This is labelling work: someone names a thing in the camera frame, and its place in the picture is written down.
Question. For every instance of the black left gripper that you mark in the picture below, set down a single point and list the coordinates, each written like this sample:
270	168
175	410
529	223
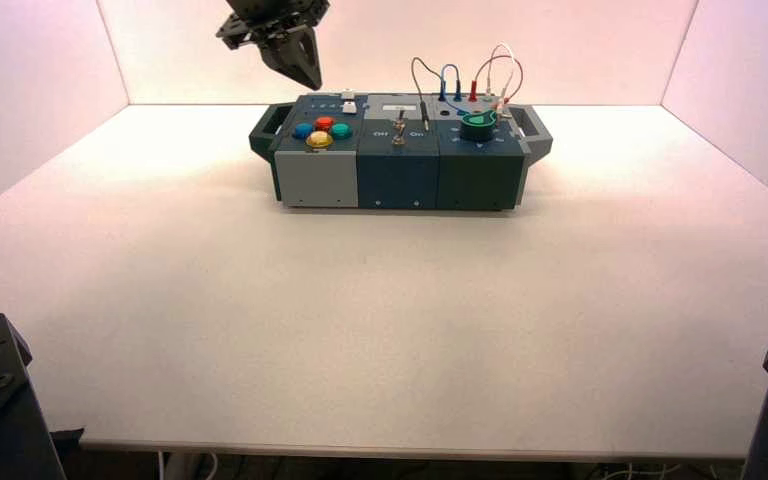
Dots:
271	16

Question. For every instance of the white slider knob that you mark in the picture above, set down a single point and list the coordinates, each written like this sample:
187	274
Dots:
349	107
348	94

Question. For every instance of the red round push button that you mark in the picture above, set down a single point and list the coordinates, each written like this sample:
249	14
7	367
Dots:
324	124

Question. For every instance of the blue round push button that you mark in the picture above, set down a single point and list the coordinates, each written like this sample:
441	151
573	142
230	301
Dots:
302	131

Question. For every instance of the yellow round push button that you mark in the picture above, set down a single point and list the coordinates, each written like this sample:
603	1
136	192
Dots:
319	140

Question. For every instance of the green round push button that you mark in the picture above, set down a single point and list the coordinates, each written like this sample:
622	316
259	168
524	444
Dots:
341	131

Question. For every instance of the black jack plug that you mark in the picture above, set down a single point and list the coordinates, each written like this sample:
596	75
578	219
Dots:
425	114

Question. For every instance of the blue grey modular task box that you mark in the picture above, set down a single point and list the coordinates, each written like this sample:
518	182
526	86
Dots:
397	175

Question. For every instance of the green black rotary knob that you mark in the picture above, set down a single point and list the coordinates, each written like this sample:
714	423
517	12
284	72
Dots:
478	126

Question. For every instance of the white table leg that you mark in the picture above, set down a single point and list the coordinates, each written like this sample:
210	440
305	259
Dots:
180	466

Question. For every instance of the metal toggle switch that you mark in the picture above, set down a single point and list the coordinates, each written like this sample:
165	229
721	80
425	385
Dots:
398	120
397	138

